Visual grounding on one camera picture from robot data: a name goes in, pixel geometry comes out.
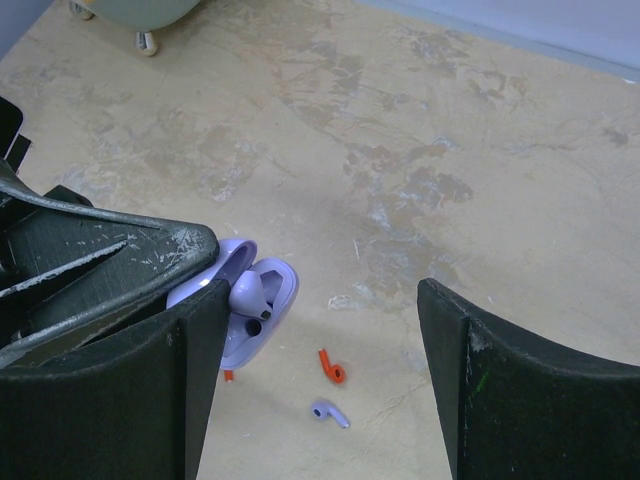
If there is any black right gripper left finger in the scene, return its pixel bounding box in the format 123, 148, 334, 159
1, 280, 230, 479

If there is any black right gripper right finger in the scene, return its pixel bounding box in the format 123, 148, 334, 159
417, 278, 639, 479

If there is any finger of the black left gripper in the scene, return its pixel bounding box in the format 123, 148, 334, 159
1, 162, 219, 290
1, 239, 219, 368

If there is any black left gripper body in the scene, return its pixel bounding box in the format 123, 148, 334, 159
0, 97, 96, 281

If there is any purple earbud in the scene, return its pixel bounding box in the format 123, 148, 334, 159
229, 270, 273, 320
311, 399, 351, 429

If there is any purple earbud charging case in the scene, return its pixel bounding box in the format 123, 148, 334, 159
166, 238, 299, 371

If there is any orange earbud right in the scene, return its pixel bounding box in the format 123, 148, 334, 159
318, 349, 346, 384

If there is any round tricolour drawer cabinet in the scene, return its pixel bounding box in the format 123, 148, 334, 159
68, 0, 201, 57

